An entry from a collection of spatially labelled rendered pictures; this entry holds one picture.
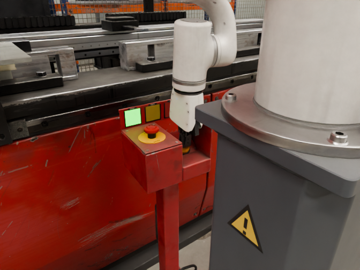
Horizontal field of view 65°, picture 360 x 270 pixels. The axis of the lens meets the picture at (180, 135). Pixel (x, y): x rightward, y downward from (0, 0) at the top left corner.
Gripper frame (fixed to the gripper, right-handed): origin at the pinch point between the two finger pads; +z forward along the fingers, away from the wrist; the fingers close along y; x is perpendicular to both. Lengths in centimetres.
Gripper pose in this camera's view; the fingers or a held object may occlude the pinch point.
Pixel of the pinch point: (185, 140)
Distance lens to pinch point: 79.5
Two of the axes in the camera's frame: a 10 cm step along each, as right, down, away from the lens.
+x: 8.5, -2.4, 4.8
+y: 5.3, 4.5, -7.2
